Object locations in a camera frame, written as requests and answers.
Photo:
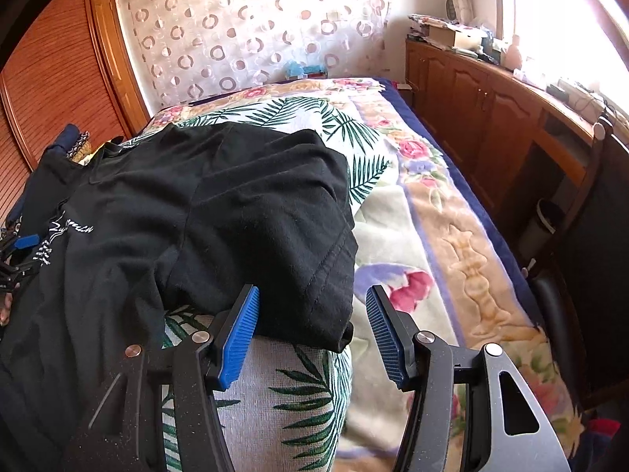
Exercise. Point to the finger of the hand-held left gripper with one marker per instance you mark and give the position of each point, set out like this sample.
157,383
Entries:
27,242
14,275

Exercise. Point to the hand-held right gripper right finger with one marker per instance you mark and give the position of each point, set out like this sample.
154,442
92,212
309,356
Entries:
388,341

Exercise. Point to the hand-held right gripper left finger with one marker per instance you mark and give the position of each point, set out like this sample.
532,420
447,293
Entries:
241,337

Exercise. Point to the black t-shirt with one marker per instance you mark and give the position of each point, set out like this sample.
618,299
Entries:
196,216

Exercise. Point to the leaf print cloth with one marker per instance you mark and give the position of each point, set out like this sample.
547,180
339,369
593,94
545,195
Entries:
295,403

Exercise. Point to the yellow pillow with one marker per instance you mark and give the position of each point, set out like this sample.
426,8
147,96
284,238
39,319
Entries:
92,156

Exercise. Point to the navy garment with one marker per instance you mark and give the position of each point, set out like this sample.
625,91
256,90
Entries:
66,140

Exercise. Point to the navy medallion patterned cloth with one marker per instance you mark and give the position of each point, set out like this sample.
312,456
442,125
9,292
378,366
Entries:
81,146

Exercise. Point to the floral blanket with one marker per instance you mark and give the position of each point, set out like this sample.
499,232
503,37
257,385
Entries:
442,236

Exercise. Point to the wooden headboard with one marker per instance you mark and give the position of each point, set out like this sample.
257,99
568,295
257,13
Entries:
49,83

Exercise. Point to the black waste bin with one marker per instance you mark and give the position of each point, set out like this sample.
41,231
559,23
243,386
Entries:
538,228

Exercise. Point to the black chair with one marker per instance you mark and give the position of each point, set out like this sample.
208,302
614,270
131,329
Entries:
589,255

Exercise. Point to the red cloth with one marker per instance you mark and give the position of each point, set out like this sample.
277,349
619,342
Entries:
607,435

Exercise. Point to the wooden cabinet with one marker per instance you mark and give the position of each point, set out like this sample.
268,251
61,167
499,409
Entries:
467,108

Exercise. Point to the circle patterned curtain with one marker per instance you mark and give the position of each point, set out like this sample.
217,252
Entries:
236,34

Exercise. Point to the cardboard box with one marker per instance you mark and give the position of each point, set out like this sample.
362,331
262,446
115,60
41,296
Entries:
457,37

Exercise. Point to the pink bottle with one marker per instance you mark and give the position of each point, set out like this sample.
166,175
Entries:
514,54

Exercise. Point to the small round gray device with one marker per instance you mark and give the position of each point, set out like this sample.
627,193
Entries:
450,10

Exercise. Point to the window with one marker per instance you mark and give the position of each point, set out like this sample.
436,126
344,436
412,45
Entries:
565,10

